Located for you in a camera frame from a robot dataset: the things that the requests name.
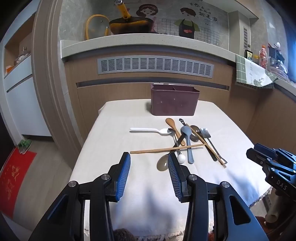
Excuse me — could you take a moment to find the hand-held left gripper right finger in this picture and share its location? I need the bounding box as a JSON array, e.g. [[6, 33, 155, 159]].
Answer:
[[167, 153, 270, 241]]

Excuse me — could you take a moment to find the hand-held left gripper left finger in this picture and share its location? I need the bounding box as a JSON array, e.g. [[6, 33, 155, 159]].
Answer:
[[29, 152, 131, 241]]

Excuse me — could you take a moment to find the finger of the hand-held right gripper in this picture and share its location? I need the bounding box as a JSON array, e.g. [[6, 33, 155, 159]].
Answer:
[[246, 148, 274, 166], [254, 143, 277, 155]]

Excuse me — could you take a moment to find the wooden chopstick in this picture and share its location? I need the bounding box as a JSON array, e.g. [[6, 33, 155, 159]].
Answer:
[[130, 144, 206, 154], [186, 124, 227, 168]]

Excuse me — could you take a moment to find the blue-grey plastic spoon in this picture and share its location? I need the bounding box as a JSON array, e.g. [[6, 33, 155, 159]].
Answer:
[[181, 126, 195, 164]]

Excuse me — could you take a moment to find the white plastic spoon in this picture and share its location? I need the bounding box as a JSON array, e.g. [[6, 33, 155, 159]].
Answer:
[[129, 127, 172, 135]]

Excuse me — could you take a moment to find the slotted metal spatula black handle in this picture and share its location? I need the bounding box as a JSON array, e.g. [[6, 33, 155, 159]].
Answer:
[[199, 128, 228, 164]]

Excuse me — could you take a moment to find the wooden spoon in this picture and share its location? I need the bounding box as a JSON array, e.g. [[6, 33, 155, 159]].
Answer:
[[165, 118, 186, 146]]

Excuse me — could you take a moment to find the maroon utensil holder box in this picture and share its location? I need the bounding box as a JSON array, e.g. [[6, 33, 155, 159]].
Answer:
[[150, 84, 200, 116]]

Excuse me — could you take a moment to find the metal spoon with white ball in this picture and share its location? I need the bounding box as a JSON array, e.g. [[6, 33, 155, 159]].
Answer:
[[169, 128, 186, 163]]

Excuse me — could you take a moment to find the beige cardboard tube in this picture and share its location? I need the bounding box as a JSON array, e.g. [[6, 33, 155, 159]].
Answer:
[[265, 197, 292, 224]]

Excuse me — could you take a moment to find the dark metal spoon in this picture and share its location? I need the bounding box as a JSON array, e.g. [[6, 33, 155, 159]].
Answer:
[[190, 125, 201, 142]]

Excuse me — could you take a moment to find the dark brown fuzzy object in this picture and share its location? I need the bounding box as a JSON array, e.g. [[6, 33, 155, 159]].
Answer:
[[113, 228, 137, 241]]

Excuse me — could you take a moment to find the green checkered cloth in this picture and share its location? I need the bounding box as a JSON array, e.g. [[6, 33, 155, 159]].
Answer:
[[235, 54, 278, 89]]

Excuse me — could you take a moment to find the pink plastic basin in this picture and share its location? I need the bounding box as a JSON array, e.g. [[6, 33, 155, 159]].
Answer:
[[270, 64, 290, 81]]

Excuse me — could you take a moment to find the wood grain counter cabinet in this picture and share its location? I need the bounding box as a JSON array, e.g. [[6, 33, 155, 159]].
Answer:
[[63, 53, 296, 153]]

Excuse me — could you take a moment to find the red plastic bottle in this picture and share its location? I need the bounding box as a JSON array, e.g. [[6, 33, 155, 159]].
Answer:
[[258, 45, 269, 69]]

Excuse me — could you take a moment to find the black rack with kitchenware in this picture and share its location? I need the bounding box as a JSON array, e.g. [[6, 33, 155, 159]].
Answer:
[[268, 42, 290, 70]]

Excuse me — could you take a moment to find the red doormat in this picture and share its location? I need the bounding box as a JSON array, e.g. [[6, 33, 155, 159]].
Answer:
[[0, 148, 37, 219]]

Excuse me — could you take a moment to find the grey vent grille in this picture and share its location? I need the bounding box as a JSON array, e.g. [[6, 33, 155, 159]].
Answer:
[[97, 56, 215, 78]]

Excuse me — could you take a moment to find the white cabinet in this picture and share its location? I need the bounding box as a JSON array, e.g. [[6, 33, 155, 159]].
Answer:
[[3, 54, 53, 138]]

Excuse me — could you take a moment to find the beige stone countertop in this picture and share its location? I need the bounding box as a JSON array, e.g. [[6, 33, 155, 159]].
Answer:
[[60, 32, 296, 93]]

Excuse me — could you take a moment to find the glass lid with yellow rim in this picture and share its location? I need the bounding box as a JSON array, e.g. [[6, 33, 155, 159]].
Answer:
[[86, 14, 111, 40]]

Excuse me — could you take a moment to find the black-handled metal spoon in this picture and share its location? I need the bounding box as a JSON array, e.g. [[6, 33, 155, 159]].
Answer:
[[157, 136, 185, 171]]

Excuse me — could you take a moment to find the white wall appliance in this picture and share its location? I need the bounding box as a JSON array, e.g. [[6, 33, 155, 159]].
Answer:
[[228, 10, 252, 58]]

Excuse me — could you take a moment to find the cartoon wall poster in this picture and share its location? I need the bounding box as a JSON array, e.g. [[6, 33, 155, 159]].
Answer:
[[128, 2, 221, 45]]

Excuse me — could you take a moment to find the pan with yellow handle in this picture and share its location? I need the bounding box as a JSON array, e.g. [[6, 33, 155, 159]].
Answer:
[[109, 0, 154, 36]]

